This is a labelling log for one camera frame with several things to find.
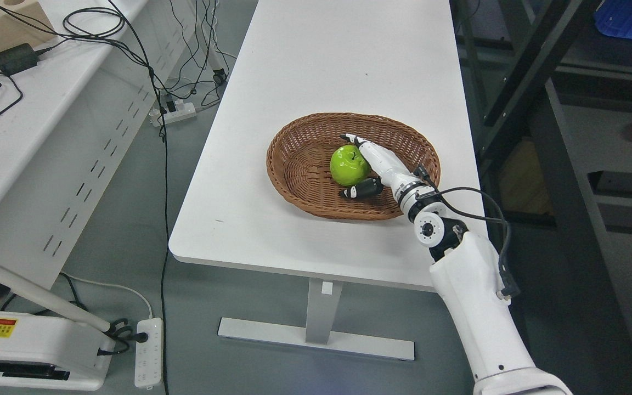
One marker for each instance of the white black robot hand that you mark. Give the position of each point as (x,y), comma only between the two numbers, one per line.
(392,172)

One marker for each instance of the green apple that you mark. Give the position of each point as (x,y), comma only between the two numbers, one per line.
(348,166)

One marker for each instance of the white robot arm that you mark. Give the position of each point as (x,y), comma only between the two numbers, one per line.
(465,274)

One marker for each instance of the brown wicker basket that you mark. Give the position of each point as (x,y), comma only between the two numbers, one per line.
(309,163)

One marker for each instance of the white standing desk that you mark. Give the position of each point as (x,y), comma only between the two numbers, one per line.
(306,71)

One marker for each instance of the far white power strip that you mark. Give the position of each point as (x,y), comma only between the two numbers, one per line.
(182,111)

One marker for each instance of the white floor power strip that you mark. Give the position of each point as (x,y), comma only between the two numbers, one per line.
(149,352)

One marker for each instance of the white perforated side desk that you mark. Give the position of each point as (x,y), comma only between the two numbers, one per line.
(60,146)

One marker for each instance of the black power adapter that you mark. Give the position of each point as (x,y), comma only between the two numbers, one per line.
(17,59)

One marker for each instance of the white box device warning label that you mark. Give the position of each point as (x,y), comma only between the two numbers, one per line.
(51,352)

